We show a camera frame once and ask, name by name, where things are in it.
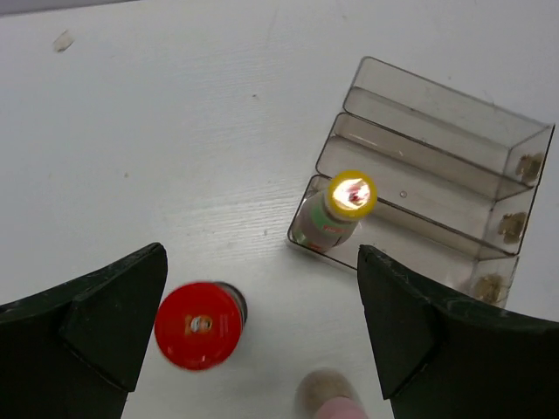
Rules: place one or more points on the small tape scrap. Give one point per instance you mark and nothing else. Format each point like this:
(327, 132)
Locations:
(63, 42)

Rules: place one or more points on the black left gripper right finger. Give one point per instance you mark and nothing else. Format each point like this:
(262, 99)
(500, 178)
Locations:
(442, 354)

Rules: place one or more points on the yellow cap sauce bottle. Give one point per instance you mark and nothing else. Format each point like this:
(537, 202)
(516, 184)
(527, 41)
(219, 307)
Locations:
(329, 217)

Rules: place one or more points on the pink cap spice shaker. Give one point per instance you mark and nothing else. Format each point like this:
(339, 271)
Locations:
(327, 393)

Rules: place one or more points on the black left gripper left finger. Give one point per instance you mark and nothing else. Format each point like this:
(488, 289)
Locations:
(76, 350)

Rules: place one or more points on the red lid dark sauce jar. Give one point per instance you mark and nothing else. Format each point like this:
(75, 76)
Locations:
(199, 325)

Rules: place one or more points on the clear tiered organizer rack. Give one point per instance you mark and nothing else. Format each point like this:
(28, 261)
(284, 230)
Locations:
(456, 178)

